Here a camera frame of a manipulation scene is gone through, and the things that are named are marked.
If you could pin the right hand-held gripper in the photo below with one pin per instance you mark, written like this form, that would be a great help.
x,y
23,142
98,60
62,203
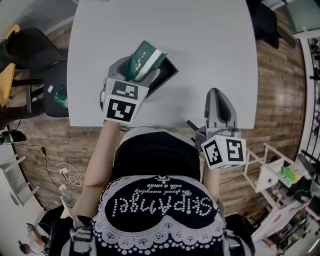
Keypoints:
x,y
233,152

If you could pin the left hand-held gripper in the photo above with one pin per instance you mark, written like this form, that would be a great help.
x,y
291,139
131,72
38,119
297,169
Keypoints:
x,y
122,100

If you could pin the green and white packet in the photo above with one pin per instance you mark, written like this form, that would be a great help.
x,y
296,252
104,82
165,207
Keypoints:
x,y
142,60

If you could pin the dark grey box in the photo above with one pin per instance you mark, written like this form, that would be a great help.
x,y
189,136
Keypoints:
x,y
167,72

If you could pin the person's right forearm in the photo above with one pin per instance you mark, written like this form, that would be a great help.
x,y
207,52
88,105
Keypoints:
x,y
211,182

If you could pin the person's left forearm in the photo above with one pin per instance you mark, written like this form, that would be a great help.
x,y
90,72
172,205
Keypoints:
x,y
102,160

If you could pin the person's left hand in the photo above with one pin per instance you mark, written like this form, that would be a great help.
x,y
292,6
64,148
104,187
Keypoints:
x,y
104,82

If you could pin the person's black printed top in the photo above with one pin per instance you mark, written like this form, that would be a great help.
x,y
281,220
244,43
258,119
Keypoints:
x,y
155,155

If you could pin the white step stool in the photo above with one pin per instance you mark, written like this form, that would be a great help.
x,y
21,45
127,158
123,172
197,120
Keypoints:
x,y
267,177

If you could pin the small white card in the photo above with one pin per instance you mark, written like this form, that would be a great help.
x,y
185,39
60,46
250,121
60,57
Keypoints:
x,y
50,88

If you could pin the green cloth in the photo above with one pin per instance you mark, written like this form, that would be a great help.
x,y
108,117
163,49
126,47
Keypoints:
x,y
288,172

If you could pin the black metal rack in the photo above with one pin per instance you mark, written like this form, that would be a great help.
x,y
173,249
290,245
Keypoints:
x,y
312,100

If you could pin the black office chair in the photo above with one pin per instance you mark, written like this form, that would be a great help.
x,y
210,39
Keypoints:
x,y
27,50
267,20

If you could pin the white power strip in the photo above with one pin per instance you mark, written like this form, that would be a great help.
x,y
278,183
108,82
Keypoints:
x,y
63,171

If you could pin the tan wooden desk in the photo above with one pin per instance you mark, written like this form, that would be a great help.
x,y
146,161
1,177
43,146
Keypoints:
x,y
7,75

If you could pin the black and green device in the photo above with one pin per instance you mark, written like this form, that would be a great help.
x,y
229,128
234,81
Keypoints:
x,y
13,137

